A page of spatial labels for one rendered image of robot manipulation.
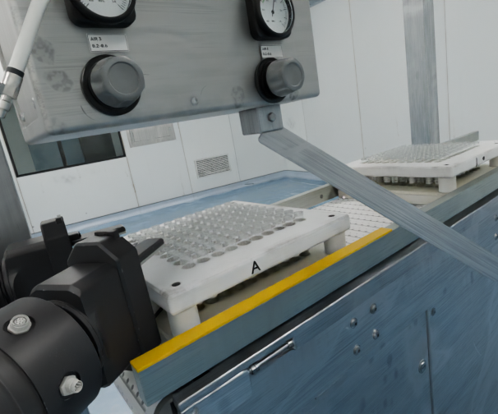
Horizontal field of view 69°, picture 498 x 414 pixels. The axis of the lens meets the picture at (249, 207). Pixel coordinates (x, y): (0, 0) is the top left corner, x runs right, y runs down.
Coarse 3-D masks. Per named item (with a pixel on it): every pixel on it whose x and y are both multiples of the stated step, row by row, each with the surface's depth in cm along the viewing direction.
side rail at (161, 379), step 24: (456, 192) 57; (480, 192) 61; (432, 216) 52; (384, 240) 45; (408, 240) 48; (336, 264) 40; (360, 264) 42; (312, 288) 38; (336, 288) 40; (264, 312) 34; (288, 312) 36; (216, 336) 31; (240, 336) 32; (168, 360) 28; (192, 360) 29; (216, 360) 31; (144, 384) 27; (168, 384) 28
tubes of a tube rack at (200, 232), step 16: (224, 208) 54; (240, 208) 52; (176, 224) 49; (192, 224) 47; (208, 224) 48; (224, 224) 45; (240, 224) 44; (256, 224) 42; (176, 240) 42; (192, 240) 41; (208, 240) 41; (192, 256) 37
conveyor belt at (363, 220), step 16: (320, 208) 75; (336, 208) 73; (352, 208) 71; (368, 208) 69; (352, 224) 62; (368, 224) 60; (384, 224) 59; (352, 240) 55; (128, 384) 32; (128, 400) 32; (160, 400) 30
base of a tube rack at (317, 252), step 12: (312, 252) 46; (324, 252) 45; (300, 264) 43; (276, 276) 41; (288, 276) 40; (252, 288) 39; (264, 288) 38; (228, 300) 37; (240, 300) 37; (204, 312) 36; (216, 312) 35; (168, 324) 34; (168, 336) 33
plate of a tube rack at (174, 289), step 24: (312, 216) 45; (336, 216) 43; (264, 240) 39; (288, 240) 38; (312, 240) 40; (144, 264) 38; (168, 264) 37; (216, 264) 35; (240, 264) 34; (264, 264) 36; (168, 288) 31; (192, 288) 31; (216, 288) 33; (168, 312) 31
